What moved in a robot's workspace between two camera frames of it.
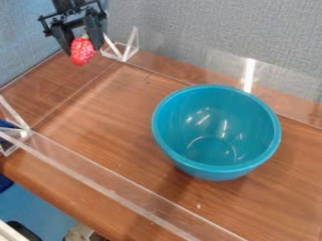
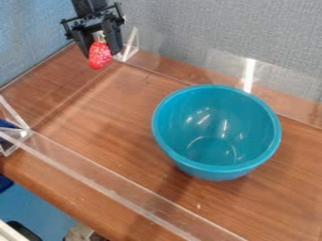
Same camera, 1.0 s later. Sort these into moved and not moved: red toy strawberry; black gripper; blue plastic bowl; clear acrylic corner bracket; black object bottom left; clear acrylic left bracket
Moved: red toy strawberry; black gripper
Not moved: black object bottom left; blue plastic bowl; clear acrylic left bracket; clear acrylic corner bracket
